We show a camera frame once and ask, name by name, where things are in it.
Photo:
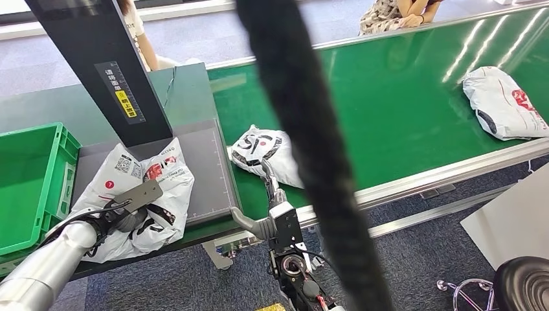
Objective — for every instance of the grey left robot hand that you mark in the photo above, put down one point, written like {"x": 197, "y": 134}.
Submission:
{"x": 128, "y": 221}

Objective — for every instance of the white courier bag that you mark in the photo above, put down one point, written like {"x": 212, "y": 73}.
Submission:
{"x": 171, "y": 189}

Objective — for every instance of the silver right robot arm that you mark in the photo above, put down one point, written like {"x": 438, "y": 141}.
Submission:
{"x": 300, "y": 287}

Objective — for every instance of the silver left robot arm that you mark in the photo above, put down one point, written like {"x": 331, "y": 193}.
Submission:
{"x": 47, "y": 266}

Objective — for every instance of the dark left wrist plate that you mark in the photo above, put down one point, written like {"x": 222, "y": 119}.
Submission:
{"x": 139, "y": 195}

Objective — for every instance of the dark wrist plate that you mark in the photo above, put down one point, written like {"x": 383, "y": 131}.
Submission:
{"x": 288, "y": 232}
{"x": 139, "y": 195}

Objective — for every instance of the green plastic crate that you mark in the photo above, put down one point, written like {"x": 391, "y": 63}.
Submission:
{"x": 25, "y": 184}

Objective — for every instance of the black yellow column label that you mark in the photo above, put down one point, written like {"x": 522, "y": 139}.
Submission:
{"x": 124, "y": 101}

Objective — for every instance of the white bag black logo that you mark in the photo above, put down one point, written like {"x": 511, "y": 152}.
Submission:
{"x": 257, "y": 148}

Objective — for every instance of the dark right wrist plate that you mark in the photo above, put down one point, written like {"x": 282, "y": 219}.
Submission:
{"x": 288, "y": 232}

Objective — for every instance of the yellow floor object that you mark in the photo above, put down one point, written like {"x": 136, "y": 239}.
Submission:
{"x": 271, "y": 307}

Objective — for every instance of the black scanner column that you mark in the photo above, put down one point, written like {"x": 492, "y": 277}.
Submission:
{"x": 94, "y": 38}

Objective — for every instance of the white flat panel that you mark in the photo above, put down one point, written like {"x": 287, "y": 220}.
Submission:
{"x": 514, "y": 219}

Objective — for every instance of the white bag red black print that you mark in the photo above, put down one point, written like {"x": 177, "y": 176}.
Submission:
{"x": 502, "y": 103}

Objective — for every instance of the black stool chrome base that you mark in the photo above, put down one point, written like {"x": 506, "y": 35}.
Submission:
{"x": 523, "y": 283}

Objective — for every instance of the black scanner base plate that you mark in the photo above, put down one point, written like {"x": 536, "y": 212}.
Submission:
{"x": 210, "y": 180}

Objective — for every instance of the green conveyor with aluminium frame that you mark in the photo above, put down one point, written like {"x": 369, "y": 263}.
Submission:
{"x": 429, "y": 73}

